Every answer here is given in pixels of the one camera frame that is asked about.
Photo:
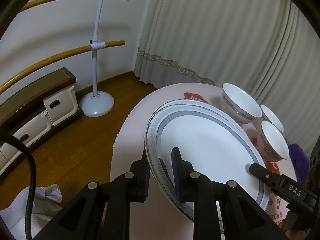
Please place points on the white barre stand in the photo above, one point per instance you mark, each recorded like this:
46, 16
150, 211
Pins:
96, 103

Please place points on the white bowl with label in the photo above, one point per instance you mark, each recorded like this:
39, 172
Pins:
271, 143

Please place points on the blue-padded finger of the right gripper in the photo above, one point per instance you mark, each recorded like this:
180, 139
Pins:
277, 182

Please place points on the lower wooden ballet bar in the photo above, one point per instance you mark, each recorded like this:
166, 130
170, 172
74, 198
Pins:
58, 57

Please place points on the grey-white curtain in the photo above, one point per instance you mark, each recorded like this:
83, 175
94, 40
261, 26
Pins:
266, 47

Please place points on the dark wooden bench cabinet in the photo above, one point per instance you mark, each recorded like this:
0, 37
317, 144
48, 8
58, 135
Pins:
41, 109

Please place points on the large white bowl back left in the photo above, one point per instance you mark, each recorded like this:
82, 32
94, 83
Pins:
239, 105

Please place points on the purple cloth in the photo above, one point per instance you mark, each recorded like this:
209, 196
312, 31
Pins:
300, 162

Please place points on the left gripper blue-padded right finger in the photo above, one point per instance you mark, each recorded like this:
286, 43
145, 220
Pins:
221, 211

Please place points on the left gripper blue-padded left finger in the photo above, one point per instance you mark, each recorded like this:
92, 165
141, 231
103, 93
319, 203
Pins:
102, 211

